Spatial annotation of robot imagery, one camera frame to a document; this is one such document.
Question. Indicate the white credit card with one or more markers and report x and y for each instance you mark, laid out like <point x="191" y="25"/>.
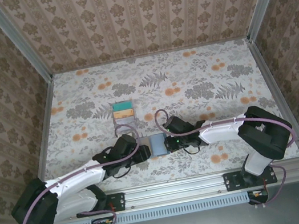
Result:
<point x="124" y="119"/>

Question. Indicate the teal credit card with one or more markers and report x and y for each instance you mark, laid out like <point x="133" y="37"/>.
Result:
<point x="122" y="106"/>

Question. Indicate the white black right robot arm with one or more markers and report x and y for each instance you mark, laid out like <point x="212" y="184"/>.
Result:
<point x="220" y="134"/>

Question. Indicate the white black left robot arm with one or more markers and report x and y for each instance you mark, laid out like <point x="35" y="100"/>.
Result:
<point x="75" y="183"/>

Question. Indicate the stack of coloured blocks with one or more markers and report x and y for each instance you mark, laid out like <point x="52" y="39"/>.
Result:
<point x="124" y="126"/>

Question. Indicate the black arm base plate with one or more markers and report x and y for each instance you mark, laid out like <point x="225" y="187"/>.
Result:
<point x="119" y="201"/>
<point x="231" y="181"/>

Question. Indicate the long aluminium mounting rail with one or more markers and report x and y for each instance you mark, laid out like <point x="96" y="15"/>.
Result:
<point x="175" y="191"/>

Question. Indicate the aluminium side rail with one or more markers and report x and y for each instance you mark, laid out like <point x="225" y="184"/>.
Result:
<point x="43" y="139"/>
<point x="279" y="94"/>

